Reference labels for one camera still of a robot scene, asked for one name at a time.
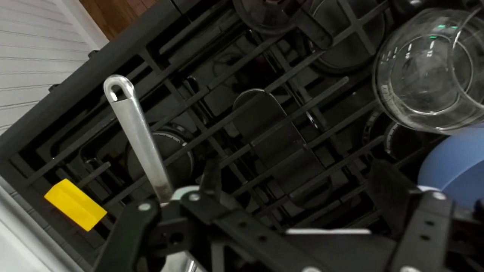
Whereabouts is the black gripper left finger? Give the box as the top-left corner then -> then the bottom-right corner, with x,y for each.
92,155 -> 324,272

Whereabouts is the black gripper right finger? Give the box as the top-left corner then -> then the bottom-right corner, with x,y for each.
367,158 -> 484,272

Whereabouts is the black dish rack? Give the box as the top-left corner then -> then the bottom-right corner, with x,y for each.
0,0 -> 484,272

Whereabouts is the yellow sticker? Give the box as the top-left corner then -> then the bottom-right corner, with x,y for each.
42,176 -> 109,232

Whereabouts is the purple blue plastic bowl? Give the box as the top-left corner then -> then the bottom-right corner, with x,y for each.
416,123 -> 484,212

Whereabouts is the stainless steel saucepan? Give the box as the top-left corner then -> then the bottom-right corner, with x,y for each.
101,73 -> 203,272

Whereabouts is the clear glass bowl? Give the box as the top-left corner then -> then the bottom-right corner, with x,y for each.
370,5 -> 484,135

